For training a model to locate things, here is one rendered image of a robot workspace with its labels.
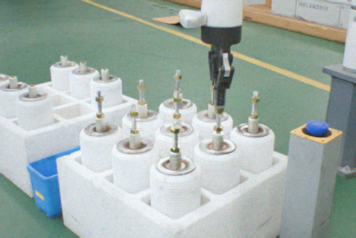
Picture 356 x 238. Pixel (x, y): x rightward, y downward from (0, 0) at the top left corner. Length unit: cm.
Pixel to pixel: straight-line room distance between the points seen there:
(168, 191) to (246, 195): 18
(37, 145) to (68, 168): 22
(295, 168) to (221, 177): 14
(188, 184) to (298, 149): 21
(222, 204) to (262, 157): 17
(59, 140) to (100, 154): 29
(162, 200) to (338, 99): 70
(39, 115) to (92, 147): 29
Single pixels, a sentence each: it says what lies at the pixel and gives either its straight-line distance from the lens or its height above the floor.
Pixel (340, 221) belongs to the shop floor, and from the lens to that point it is 118.
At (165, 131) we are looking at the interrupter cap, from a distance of 96.
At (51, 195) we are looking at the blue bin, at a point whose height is 7.
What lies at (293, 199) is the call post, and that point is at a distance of 88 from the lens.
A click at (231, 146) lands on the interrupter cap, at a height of 25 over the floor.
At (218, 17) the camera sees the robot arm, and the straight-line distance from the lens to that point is 79.
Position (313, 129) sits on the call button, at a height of 33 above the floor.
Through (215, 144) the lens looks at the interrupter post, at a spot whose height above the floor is 26.
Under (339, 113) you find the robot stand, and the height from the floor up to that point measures 18.
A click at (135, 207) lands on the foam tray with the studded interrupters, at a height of 18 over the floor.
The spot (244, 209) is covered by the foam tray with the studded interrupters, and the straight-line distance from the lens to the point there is 92.
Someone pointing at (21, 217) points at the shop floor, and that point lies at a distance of 119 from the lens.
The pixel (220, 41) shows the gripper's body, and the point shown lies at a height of 47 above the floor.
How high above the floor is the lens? 63
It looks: 22 degrees down
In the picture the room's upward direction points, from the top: straight up
